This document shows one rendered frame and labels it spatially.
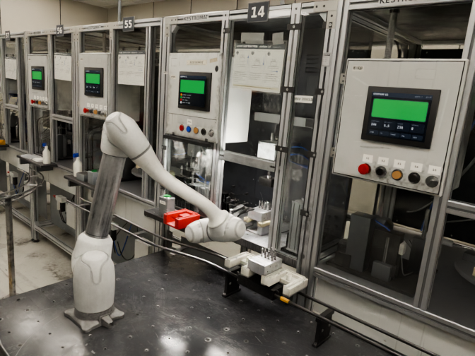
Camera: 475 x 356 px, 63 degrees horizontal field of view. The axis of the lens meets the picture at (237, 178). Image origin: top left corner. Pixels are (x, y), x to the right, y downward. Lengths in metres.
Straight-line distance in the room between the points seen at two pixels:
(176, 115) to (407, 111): 1.29
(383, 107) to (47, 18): 8.55
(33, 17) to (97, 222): 7.87
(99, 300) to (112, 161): 0.57
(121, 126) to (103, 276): 0.60
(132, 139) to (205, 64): 0.72
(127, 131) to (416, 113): 1.06
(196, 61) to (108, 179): 0.82
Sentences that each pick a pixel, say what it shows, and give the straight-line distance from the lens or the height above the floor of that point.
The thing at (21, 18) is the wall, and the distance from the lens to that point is 9.34.
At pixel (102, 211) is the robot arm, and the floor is 1.09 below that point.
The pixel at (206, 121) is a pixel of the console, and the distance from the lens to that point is 2.10.
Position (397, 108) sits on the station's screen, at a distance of 1.51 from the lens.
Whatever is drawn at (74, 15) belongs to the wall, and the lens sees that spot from 9.79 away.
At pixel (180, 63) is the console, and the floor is 1.77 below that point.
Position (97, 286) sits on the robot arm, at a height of 0.85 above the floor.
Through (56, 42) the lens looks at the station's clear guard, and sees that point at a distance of 3.68.
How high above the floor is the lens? 1.64
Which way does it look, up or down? 12 degrees down
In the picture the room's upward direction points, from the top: 5 degrees clockwise
